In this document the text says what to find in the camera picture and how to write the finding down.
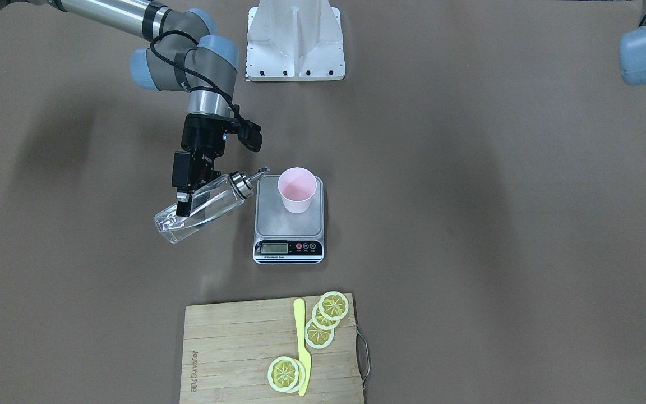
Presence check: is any pink plastic cup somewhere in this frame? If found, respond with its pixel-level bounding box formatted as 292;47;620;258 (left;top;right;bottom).
277;168;318;214

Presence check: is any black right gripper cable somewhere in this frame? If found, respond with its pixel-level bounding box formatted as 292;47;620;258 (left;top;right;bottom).
149;31;263;153

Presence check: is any yellow plastic knife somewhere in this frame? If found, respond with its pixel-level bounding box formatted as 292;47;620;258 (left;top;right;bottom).
293;297;312;396

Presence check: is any glass sauce bottle steel cap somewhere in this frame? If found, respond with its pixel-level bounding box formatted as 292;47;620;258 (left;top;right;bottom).
154;167;271;244

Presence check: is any lemon slice front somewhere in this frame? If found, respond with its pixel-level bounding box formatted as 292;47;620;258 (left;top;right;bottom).
267;356;298;393

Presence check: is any lemon slice middle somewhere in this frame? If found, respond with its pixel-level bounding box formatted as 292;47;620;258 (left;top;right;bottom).
312;304;340;330

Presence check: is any bamboo cutting board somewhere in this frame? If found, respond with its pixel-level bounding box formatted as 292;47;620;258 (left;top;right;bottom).
179;293;366;403

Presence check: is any lemon slice under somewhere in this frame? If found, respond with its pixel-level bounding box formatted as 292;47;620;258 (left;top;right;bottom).
289;360;307;393

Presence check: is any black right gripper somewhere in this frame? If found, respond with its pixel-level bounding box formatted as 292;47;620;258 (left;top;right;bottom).
172;113;233;217

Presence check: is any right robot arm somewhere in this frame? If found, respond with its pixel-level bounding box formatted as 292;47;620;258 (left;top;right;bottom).
49;1;262;217

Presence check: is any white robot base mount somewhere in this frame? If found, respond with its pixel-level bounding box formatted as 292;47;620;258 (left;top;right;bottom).
244;1;346;82

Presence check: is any silver kitchen scale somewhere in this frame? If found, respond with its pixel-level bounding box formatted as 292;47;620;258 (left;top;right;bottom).
253;175;325;264

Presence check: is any lemon slice lower of stack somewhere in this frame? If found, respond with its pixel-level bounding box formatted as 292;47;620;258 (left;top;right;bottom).
303;320;334;350

